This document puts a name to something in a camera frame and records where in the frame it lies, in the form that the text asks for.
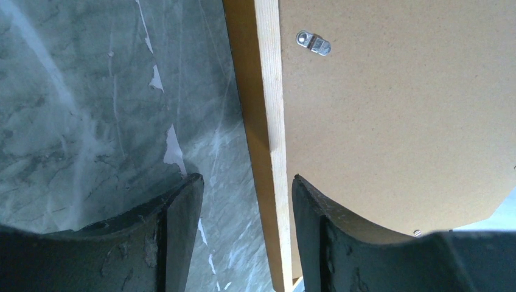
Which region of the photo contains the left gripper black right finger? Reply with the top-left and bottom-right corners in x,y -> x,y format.
291,175 -> 515,291

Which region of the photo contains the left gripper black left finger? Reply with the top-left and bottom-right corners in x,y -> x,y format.
1,173 -> 204,291

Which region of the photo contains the brown backing board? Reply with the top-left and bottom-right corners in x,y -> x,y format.
278,0 -> 516,279

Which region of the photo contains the wooden picture frame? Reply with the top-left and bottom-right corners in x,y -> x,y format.
223,1 -> 296,291

